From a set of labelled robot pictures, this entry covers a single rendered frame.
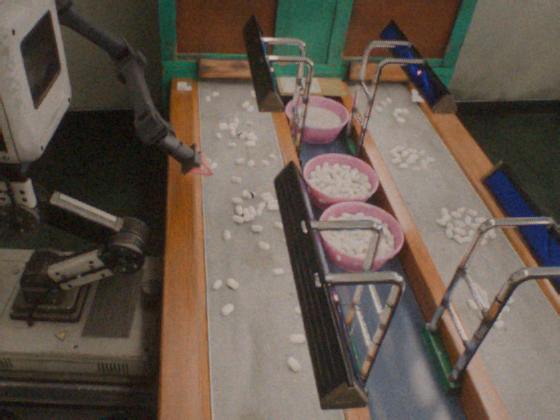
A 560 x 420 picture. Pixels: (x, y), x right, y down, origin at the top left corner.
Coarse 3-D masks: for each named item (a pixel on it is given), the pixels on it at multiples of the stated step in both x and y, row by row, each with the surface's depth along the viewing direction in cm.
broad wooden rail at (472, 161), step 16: (448, 128) 213; (448, 144) 204; (464, 144) 204; (464, 160) 195; (480, 160) 196; (480, 176) 188; (480, 192) 182; (496, 208) 175; (512, 240) 164; (528, 256) 158; (544, 288) 150
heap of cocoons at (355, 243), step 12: (348, 216) 170; (360, 216) 171; (384, 228) 166; (336, 240) 161; (348, 240) 161; (360, 240) 163; (384, 240) 164; (348, 252) 157; (360, 252) 159; (384, 252) 158
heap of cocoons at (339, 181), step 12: (324, 168) 189; (336, 168) 189; (348, 168) 191; (312, 180) 183; (324, 180) 183; (336, 180) 184; (348, 180) 184; (360, 180) 185; (324, 192) 178; (336, 192) 178; (348, 192) 180; (360, 192) 180
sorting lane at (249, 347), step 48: (240, 96) 226; (240, 144) 198; (240, 192) 176; (240, 240) 158; (240, 288) 144; (288, 288) 145; (240, 336) 132; (288, 336) 133; (240, 384) 122; (288, 384) 122
